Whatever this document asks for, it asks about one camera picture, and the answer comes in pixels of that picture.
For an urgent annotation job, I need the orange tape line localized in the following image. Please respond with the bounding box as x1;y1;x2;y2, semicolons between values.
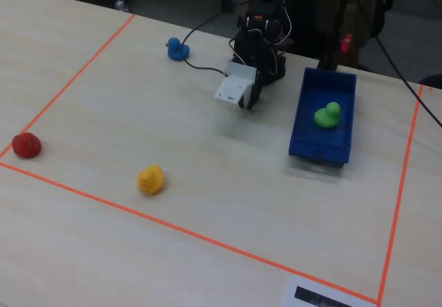
0;161;381;304
376;84;425;306
0;13;137;159

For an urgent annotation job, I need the yellow rubber duck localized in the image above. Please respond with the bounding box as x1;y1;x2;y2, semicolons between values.
136;164;165;195

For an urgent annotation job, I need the red rubber duck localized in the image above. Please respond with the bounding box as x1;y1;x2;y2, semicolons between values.
11;132;43;159

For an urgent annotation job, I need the green rubber duck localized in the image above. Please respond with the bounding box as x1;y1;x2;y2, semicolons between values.
313;101;343;130

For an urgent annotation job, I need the black clamp with red knob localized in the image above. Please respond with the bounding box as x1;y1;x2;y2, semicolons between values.
316;0;357;72

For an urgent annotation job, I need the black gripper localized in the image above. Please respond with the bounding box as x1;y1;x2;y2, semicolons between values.
232;29;277;111

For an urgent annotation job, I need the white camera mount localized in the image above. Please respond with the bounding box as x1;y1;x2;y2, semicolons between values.
213;61;259;106

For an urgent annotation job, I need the blue plastic box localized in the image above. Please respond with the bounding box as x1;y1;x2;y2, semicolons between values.
288;66;358;170

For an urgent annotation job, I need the white paper with black print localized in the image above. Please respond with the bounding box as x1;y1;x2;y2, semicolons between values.
280;274;379;307

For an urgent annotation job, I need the thin black cable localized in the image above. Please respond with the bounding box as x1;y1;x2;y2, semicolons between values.
352;0;442;129

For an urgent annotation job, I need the blue rubber duck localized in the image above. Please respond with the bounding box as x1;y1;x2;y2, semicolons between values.
165;37;191;61

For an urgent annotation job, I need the black camera cable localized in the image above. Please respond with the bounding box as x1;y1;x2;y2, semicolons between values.
180;8;229;77

